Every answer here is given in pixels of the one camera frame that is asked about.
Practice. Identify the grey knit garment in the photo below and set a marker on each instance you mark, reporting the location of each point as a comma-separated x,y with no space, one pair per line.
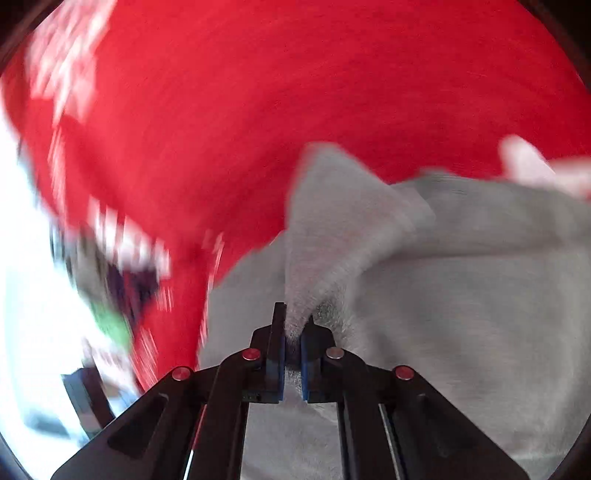
461,300

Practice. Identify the red printed blanket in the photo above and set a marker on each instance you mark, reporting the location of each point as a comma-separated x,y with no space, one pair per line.
277,115

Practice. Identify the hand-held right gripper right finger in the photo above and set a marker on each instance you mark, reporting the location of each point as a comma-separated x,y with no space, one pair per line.
306,369

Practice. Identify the grey box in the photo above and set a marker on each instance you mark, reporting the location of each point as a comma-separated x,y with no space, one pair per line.
85,401

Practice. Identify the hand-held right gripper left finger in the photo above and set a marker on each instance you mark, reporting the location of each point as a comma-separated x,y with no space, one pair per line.
277,369

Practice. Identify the dark patterned object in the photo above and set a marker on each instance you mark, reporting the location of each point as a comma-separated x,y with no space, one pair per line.
134,290

